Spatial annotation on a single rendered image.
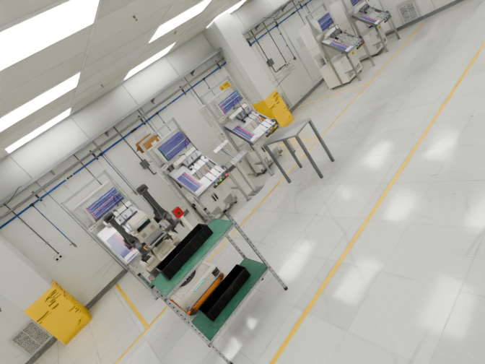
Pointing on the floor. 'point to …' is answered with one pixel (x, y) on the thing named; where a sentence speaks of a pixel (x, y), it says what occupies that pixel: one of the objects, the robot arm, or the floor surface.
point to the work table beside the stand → (297, 141)
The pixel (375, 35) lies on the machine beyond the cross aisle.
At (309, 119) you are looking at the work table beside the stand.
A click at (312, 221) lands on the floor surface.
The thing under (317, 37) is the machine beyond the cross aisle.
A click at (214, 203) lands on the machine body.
